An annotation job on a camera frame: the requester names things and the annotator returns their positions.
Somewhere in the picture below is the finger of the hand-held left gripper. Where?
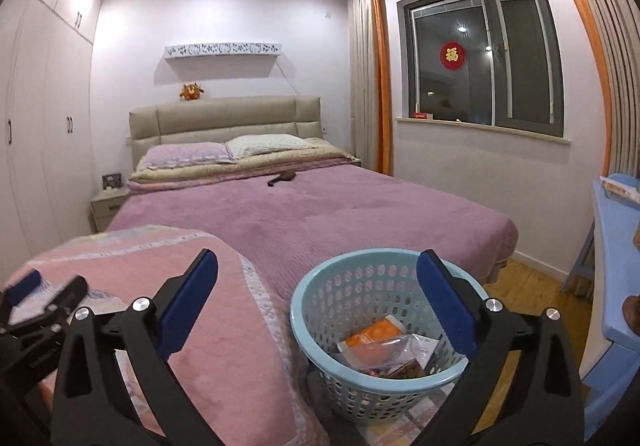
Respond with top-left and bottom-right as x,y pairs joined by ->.
0,269 -> 45,312
10,276 -> 89,327

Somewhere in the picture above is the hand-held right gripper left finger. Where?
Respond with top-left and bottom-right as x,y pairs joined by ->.
50,249 -> 219,446

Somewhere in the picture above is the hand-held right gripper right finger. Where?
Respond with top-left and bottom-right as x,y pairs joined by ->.
415,249 -> 586,446

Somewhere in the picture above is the clear plastic bag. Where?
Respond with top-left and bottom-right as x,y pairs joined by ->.
339,332 -> 442,373

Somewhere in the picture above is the orange packet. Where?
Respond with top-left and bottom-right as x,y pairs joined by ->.
342,316 -> 412,357

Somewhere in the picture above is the light blue plastic basket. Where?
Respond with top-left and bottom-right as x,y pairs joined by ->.
290,249 -> 491,425

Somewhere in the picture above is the beige nightstand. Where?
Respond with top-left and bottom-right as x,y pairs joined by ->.
90,187 -> 130,232

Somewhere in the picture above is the beige folded blanket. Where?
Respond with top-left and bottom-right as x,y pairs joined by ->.
127,138 -> 359,188

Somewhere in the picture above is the bed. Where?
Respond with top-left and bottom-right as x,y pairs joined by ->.
106,94 -> 521,308

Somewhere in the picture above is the purple pillow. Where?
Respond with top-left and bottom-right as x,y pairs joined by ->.
142,142 -> 236,167

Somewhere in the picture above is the white wardrobe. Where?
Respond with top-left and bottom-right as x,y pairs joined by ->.
0,0 -> 104,277

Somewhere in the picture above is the light blue desk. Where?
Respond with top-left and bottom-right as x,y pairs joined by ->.
559,173 -> 640,433

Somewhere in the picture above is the white floral pillow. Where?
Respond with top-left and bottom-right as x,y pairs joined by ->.
225,133 -> 319,160

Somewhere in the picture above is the brown round object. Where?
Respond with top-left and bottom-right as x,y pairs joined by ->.
621,295 -> 640,328

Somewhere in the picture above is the white window sill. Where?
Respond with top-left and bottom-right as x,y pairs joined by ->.
394,116 -> 572,145

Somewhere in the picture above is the beige padded headboard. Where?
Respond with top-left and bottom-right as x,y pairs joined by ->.
128,95 -> 321,173

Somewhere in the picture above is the long white box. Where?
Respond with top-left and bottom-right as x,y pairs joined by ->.
599,175 -> 640,203

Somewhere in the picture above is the beige orange curtain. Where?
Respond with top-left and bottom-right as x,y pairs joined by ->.
346,0 -> 395,176
544,0 -> 640,189

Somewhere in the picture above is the grey framed window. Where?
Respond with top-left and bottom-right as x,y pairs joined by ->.
396,0 -> 565,137

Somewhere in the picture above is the red round window sticker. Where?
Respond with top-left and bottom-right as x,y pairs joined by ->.
439,41 -> 465,68

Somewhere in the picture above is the white patterned wall shelf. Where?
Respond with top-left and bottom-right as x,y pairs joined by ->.
163,41 -> 282,60

